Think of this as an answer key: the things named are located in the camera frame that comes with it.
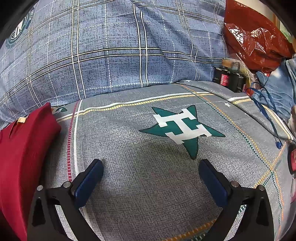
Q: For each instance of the light blue cloth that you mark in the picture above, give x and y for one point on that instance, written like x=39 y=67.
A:
x=282 y=92

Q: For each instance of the blue plaid pillow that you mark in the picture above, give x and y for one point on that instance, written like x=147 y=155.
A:
x=115 y=46

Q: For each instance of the grey star print bed sheet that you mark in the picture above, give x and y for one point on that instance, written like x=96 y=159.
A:
x=138 y=150

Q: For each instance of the red plastic bag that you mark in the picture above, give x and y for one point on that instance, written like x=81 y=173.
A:
x=249 y=34

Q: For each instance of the red and black object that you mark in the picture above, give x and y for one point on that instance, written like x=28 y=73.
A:
x=293 y=160

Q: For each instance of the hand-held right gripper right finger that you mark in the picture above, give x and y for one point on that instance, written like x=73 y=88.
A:
x=212 y=183

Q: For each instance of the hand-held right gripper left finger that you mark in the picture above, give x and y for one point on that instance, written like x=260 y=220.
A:
x=89 y=183

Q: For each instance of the dark red garment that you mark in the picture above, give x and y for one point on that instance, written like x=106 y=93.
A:
x=20 y=150

